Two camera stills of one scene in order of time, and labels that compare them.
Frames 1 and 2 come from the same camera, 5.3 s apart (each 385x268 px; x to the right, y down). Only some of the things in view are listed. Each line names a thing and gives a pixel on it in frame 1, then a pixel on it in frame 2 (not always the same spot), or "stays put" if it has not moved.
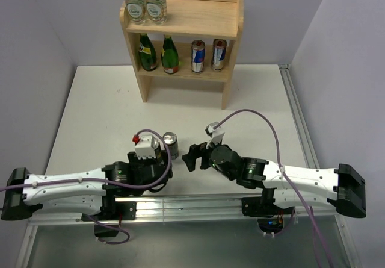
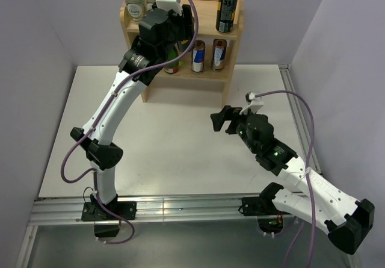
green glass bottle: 169,55 stays put
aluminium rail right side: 298,115 stays put
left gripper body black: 136,162 -> 178,29
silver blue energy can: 198,55 stays put
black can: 171,138 -> 227,1
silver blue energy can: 218,53 stays put
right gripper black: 195,150 -> 227,113
